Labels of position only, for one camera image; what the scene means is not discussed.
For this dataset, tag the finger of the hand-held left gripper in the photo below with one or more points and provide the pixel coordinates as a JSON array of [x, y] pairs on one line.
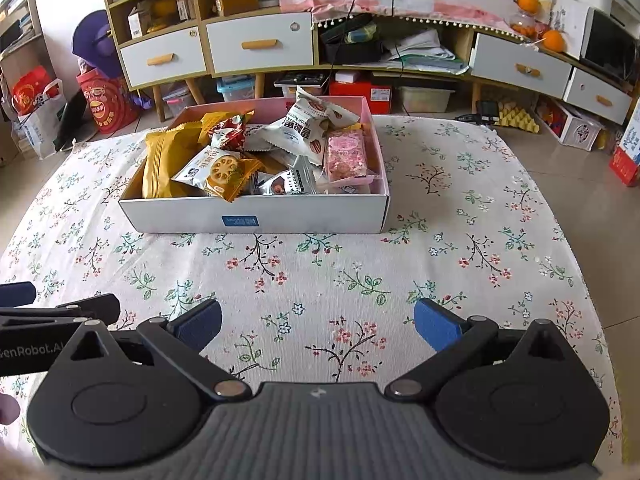
[[17, 293], [100, 307]]

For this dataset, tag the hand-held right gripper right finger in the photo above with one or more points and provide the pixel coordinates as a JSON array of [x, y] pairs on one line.
[[440, 325]]

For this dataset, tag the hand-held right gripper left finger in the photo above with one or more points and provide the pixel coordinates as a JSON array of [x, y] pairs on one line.
[[200, 325]]

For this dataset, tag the pink-lined cardboard box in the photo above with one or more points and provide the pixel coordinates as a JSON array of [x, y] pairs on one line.
[[300, 220]]

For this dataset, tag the white orange lotus chip packet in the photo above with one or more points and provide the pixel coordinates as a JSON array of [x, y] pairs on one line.
[[220, 172]]

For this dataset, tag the large plain yellow snack packet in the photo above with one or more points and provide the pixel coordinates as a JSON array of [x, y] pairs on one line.
[[165, 165]]

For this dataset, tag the grey brown chocolate packet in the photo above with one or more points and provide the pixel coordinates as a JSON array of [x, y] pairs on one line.
[[285, 182]]

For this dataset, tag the clear white cracker packet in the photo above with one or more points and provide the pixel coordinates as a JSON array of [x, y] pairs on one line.
[[345, 187]]

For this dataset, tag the red silver candy packet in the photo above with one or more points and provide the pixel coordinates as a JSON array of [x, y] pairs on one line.
[[227, 137]]

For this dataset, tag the pink nougat packet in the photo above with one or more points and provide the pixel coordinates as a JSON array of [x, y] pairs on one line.
[[347, 152]]

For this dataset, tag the person's left hand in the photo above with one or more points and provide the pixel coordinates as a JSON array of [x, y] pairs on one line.
[[9, 410]]

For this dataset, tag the floral tablecloth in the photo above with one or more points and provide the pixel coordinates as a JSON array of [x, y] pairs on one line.
[[300, 270]]

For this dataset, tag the beige fuzzy clothing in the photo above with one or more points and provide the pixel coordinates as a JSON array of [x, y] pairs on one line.
[[17, 467]]

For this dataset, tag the white paper shopping bag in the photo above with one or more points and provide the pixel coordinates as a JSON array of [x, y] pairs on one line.
[[40, 125]]

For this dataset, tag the black flat screen device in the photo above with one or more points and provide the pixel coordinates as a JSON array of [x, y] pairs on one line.
[[72, 120]]

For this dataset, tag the red gift bag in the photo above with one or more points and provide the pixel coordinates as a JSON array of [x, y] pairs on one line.
[[30, 92]]

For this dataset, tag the red cartoon print bag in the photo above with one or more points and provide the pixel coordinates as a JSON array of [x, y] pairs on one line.
[[107, 105]]

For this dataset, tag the long wooden cabinet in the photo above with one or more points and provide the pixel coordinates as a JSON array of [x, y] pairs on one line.
[[159, 102]]

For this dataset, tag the clear bin with pink lid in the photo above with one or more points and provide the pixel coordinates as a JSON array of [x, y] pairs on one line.
[[179, 102]]

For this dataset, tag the black floor device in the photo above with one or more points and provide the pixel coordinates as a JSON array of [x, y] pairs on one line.
[[487, 109]]

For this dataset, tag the yellow egg foam sheet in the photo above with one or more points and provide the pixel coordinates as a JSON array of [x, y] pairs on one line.
[[515, 115]]

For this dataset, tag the large clear storage bin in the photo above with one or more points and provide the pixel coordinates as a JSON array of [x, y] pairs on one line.
[[427, 100]]

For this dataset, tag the wooden bookshelf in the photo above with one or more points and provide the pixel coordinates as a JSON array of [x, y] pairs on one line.
[[20, 60]]

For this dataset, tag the white box with red print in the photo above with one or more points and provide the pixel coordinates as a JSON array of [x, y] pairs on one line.
[[580, 132]]

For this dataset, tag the clear bin with blue lid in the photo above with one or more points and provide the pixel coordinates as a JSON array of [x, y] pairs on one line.
[[236, 89]]

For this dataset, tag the red cardboard box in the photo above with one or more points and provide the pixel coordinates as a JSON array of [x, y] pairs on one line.
[[375, 95]]

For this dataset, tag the red and white carton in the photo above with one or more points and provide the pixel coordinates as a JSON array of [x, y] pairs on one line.
[[625, 165]]

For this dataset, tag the purple plush toy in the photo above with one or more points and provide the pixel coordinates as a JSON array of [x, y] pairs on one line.
[[90, 35]]

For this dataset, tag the pile of papers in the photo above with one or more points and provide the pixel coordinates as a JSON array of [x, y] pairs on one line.
[[425, 50]]

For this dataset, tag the black case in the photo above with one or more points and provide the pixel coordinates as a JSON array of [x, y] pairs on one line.
[[350, 52]]

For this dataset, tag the small white carton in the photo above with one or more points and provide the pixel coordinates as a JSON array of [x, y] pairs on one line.
[[137, 20]]

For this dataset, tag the yellow fruit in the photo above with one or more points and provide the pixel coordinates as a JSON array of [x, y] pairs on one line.
[[162, 10]]

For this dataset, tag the orange fruit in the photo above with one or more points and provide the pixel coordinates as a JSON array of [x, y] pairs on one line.
[[526, 1], [554, 41]]

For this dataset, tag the clear jar of oranges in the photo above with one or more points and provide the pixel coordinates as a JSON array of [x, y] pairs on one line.
[[525, 27]]

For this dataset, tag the pink cloth with pompom fringe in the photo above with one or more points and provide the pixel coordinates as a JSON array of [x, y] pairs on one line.
[[425, 7]]

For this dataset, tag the brown cardboard box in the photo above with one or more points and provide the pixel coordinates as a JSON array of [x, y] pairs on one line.
[[237, 2]]

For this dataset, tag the microwave oven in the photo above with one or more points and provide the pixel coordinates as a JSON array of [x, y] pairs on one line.
[[605, 45]]

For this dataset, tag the white printed carton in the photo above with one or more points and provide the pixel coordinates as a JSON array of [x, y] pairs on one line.
[[570, 20]]

